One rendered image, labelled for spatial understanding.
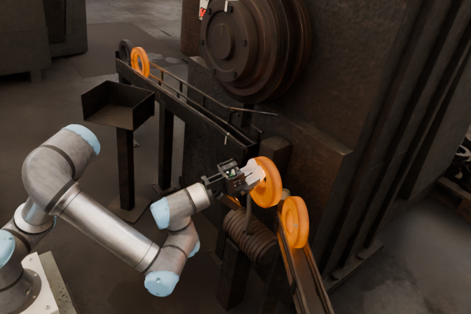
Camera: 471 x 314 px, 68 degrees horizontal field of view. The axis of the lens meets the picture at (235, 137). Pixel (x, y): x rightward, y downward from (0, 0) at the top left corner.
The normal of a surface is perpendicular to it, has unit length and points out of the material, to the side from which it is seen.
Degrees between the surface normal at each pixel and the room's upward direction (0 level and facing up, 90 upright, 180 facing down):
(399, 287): 0
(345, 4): 90
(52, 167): 33
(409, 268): 0
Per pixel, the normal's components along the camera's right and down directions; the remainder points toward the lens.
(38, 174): 0.05, -0.35
